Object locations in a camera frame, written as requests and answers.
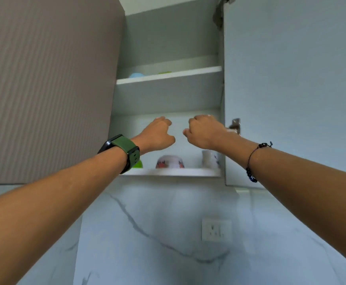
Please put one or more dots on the person's left hand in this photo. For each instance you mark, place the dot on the person's left hand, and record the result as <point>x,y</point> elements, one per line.
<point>155,136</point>

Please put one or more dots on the person's right hand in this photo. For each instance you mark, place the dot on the person's right hand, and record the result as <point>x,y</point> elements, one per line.
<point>204,132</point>

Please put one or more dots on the person's right thumb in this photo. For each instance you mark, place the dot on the person's right thumb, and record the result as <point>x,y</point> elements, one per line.
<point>187,134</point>

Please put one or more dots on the person's left thumb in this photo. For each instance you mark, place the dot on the person's left thumb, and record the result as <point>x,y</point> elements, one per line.
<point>169,139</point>

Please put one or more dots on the person's left forearm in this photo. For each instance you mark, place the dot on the person's left forearm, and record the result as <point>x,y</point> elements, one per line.
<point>51,204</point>

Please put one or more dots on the person's right forearm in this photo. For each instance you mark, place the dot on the person's right forearm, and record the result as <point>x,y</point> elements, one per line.
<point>306,186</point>

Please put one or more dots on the white red patterned bowl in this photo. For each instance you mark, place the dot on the white red patterned bowl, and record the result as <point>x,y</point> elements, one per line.
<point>170,162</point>

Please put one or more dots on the white printed mug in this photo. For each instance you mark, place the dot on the white printed mug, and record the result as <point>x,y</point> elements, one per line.
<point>210,159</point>

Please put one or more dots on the green bowl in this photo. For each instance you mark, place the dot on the green bowl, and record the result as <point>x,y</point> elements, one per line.
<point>137,164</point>

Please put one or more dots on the metal cabinet hinge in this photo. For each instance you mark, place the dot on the metal cabinet hinge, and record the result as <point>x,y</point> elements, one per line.
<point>234,126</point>
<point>219,11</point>

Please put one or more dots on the light blue bowl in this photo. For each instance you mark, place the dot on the light blue bowl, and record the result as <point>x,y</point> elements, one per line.
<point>136,75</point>

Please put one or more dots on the white open cabinet door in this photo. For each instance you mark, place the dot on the white open cabinet door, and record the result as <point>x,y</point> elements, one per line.
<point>292,86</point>

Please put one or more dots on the grey ribbed cabinet door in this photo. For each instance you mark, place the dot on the grey ribbed cabinet door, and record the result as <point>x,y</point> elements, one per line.
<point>48,89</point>

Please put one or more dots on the white wall cabinet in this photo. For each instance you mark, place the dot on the white wall cabinet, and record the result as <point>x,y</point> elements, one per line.
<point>170,94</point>

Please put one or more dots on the white wall socket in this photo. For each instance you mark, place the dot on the white wall socket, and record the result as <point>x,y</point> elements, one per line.
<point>216,230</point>

